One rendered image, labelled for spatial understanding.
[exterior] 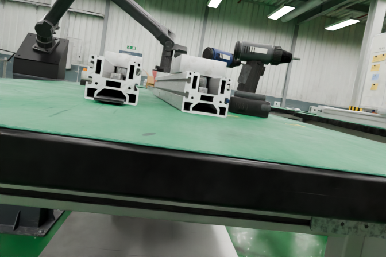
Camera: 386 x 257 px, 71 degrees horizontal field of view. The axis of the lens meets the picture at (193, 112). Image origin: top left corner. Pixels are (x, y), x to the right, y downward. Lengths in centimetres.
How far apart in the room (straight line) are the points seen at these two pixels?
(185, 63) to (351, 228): 44
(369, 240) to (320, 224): 7
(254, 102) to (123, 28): 1200
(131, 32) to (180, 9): 236
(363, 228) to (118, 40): 1239
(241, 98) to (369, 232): 51
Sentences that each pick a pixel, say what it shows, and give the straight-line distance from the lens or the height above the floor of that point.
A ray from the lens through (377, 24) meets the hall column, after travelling 943.
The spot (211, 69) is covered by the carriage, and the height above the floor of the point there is 88.
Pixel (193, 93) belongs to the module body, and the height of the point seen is 82.
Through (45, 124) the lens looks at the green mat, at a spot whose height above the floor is 78.
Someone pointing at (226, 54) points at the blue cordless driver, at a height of 98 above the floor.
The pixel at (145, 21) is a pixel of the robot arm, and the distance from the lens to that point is 133.
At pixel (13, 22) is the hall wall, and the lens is 1402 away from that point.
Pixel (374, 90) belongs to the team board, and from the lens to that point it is 426.
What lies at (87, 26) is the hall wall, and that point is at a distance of 1301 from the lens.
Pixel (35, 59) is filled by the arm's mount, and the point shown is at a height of 86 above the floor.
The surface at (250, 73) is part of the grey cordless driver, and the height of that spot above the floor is 90.
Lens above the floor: 83
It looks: 4 degrees down
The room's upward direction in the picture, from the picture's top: 9 degrees clockwise
